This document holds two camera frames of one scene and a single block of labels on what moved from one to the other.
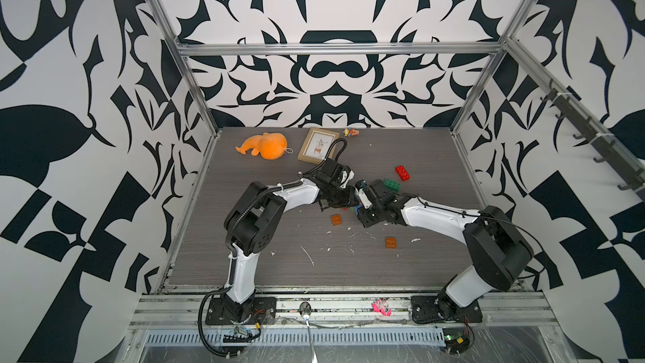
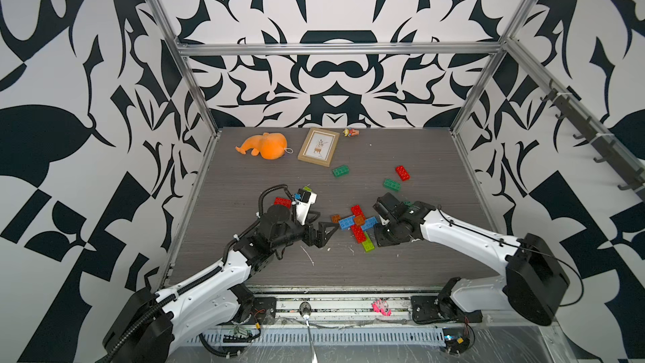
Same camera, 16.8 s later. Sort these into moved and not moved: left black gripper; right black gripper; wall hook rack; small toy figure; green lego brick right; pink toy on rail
Moved: right black gripper; left black gripper
Not moved: small toy figure; green lego brick right; pink toy on rail; wall hook rack
